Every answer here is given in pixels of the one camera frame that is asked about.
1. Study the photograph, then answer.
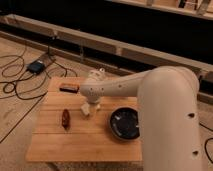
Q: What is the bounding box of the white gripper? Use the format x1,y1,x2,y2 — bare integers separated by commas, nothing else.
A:
81,92,101,116

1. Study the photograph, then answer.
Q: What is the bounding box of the dark ceramic bowl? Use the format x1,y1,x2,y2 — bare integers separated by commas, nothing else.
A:
109,107,140,140

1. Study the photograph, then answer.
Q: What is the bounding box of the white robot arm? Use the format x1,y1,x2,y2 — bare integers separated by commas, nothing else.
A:
80,66,204,171

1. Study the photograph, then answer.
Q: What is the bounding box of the black rectangular block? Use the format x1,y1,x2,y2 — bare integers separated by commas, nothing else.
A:
59,83,79,93

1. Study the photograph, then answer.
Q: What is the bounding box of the clear plastic bottle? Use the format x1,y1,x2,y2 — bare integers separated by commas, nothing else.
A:
89,68,106,80

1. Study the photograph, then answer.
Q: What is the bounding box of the wooden table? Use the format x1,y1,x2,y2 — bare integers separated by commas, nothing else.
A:
26,77,142,162

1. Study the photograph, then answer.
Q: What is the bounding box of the wooden beam frame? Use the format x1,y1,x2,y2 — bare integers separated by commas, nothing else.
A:
0,13,213,105

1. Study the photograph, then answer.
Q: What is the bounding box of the black floor cable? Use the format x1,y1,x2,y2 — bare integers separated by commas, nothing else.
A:
0,44,78,144

